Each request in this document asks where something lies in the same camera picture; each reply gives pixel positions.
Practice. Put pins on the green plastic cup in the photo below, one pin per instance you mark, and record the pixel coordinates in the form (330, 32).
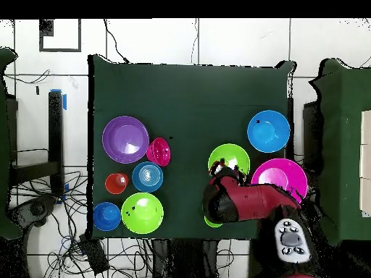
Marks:
(211, 224)

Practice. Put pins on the large pink plastic bowl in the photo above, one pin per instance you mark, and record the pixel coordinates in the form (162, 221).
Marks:
(284, 170)

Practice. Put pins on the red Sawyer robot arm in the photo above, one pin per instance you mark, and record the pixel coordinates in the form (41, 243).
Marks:
(255, 202)

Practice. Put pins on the small crimson plastic bowl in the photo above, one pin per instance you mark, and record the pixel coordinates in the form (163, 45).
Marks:
(158, 152)

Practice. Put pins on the green plastic bowl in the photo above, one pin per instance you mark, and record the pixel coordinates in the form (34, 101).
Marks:
(142, 214)
(229, 153)

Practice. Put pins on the blue straight-sided bowl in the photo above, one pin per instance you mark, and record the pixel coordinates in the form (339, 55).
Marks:
(147, 177)

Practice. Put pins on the wide purple plastic bowl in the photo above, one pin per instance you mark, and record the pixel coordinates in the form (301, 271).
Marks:
(125, 139)

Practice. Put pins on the dark green tablecloth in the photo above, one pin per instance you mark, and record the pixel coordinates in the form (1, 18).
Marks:
(188, 87)

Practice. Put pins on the orange plastic cup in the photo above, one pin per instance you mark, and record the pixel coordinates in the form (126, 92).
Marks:
(116, 184)

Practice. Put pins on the large light blue bowl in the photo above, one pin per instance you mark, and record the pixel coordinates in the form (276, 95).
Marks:
(268, 131)

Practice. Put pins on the small dark blue bowl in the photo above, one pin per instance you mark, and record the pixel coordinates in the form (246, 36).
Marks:
(106, 217)

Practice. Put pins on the black metal stand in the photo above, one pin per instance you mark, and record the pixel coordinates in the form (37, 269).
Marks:
(55, 130)

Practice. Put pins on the black power box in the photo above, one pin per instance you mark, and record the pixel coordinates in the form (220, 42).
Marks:
(95, 254)

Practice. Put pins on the neighbouring green covered table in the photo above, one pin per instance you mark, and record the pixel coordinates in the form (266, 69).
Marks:
(4, 173)
(345, 130)

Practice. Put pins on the white box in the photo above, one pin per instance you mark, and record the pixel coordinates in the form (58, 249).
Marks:
(365, 162)

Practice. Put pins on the black pedestal leg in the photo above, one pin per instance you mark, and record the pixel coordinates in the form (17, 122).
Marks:
(32, 211)

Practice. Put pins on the black square floor frame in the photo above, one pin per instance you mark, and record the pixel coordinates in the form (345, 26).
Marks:
(41, 34)

